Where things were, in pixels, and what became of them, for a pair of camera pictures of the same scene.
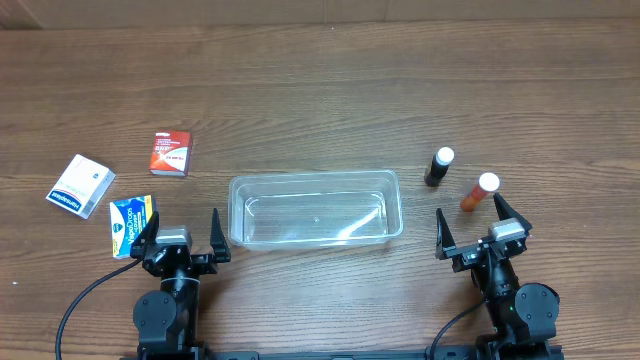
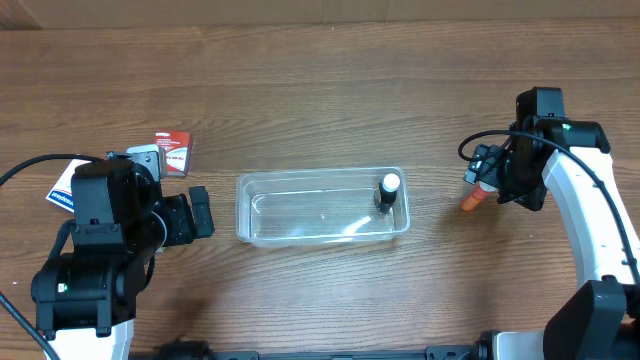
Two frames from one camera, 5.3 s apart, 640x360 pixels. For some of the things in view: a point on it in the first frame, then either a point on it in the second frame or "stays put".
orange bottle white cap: [488, 182] stays put
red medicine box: [171, 153] stays put
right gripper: [463, 254] to [490, 157]
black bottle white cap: [439, 166] to [386, 195]
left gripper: [218, 240] to [177, 232]
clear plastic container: [310, 209] stays put
